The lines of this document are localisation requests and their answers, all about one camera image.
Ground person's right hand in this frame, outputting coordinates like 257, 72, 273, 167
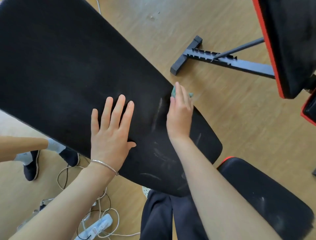
166, 82, 194, 141

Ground person's left hand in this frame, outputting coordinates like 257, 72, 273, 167
91, 94, 137, 173

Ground green cleaning cloth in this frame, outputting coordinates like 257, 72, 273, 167
171, 85, 194, 99

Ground person's right forearm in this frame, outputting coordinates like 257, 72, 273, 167
170, 137, 282, 240

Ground person's left forearm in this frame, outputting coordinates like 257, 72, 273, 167
9, 160, 119, 240

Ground black shoe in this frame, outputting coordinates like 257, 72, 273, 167
23, 150, 40, 181
58, 147, 80, 167

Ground white sock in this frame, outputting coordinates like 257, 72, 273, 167
46, 138, 66, 154
13, 151, 33, 166

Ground long black bench backrest pad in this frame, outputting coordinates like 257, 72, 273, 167
0, 0, 223, 197

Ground person's dark trousers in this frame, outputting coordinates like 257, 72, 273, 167
140, 189, 209, 240

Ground black metal support rod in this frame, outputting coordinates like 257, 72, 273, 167
212, 37, 265, 61

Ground white power strip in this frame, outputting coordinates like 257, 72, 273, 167
74, 214, 113, 240

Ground grey plug adapter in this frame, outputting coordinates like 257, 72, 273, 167
17, 197, 54, 231

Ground small red-edged black seat pad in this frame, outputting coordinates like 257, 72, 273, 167
300, 89, 316, 126

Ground black seat pad red trim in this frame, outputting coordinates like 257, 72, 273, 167
217, 156, 315, 240

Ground silver bracelet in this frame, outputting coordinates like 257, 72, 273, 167
90, 159, 119, 176

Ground black metal bench frame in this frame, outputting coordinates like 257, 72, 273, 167
170, 35, 276, 80

